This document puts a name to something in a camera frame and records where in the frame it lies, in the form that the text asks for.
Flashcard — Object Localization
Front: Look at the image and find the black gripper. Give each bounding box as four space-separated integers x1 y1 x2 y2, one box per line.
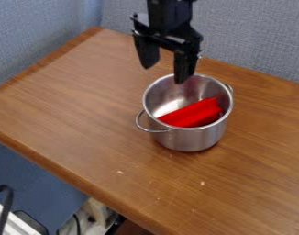
131 0 202 84

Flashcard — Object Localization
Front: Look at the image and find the red rectangular block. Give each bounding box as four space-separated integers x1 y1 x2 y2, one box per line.
158 97 223 128

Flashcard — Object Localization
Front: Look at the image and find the stainless steel pot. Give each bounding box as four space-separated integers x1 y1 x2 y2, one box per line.
135 74 234 152

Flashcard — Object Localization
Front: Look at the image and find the white clutter under table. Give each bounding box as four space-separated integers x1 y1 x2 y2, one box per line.
56 198 126 235

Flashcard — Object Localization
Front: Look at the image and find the white ribbed device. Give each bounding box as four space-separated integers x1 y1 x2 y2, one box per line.
0 204 50 235

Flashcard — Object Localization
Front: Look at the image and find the black cable loop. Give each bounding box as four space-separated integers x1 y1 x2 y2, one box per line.
0 184 15 235

